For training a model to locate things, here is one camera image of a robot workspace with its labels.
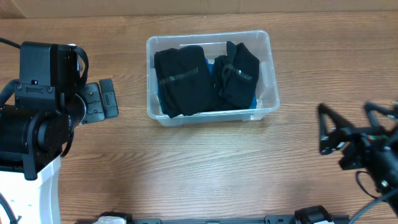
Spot sparkly blue garment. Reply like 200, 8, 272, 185
157, 84, 164, 114

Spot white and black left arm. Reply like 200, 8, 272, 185
1, 42, 119, 223

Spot small black garment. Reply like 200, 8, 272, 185
212, 41, 260, 110

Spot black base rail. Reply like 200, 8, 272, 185
74, 211, 352, 224

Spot blue denim jeans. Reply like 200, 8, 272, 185
205, 58, 257, 111

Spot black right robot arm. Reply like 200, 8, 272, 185
290, 102, 397, 223

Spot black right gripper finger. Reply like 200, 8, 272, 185
318, 103, 354, 155
364, 102, 397, 127

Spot large black garment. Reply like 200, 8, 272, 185
154, 45, 217, 118

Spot clear plastic storage bin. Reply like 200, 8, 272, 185
146, 30, 280, 127

